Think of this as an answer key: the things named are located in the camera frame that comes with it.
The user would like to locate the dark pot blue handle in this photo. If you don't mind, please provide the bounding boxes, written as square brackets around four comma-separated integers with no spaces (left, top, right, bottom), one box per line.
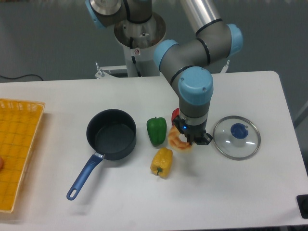
[66,109,137,201]

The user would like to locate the black object table corner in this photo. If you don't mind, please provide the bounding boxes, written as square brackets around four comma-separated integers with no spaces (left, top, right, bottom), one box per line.
[296,194,308,219]

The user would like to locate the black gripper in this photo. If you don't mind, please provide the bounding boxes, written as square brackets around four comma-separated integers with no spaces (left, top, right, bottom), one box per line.
[174,115,213,145]

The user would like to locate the red bell pepper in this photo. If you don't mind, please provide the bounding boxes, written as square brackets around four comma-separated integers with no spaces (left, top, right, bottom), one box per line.
[171,108,180,125]

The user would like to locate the green bell pepper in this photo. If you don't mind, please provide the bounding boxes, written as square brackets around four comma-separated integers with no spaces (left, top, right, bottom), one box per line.
[146,117,167,146]

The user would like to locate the left table clamp bracket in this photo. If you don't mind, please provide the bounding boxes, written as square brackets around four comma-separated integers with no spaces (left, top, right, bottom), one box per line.
[95,62,105,79]

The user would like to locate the yellow woven basket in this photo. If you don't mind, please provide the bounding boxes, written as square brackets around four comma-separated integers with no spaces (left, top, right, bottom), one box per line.
[0,99,45,213]

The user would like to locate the yellow bell pepper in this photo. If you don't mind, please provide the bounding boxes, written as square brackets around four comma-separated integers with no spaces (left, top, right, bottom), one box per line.
[150,147,173,178]

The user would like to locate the table clamp bracket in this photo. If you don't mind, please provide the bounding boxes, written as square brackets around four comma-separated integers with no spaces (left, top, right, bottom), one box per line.
[220,59,230,74]
[95,62,105,79]

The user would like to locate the right table clamp bracket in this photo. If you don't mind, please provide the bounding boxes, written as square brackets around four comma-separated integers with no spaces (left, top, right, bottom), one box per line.
[220,59,230,74]

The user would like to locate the black floor cable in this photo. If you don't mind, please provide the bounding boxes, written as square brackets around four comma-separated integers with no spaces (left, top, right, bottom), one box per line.
[0,74,44,81]

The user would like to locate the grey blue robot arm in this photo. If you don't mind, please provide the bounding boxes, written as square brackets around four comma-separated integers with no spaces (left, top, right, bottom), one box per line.
[85,0,243,145]

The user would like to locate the glass lid blue knob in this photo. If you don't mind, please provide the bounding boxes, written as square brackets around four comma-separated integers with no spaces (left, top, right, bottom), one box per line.
[213,115,261,161]

